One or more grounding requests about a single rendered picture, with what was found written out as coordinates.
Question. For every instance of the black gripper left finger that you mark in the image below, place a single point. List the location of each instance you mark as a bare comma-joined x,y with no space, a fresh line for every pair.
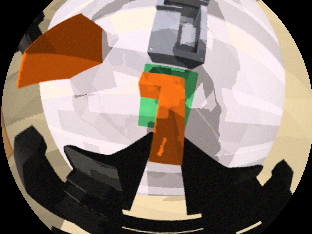
123,170

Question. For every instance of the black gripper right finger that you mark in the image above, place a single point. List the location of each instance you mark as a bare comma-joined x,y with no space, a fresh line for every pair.
205,179

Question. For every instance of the orange l-shaped part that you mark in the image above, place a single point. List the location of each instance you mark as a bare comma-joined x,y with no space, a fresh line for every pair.
167,144

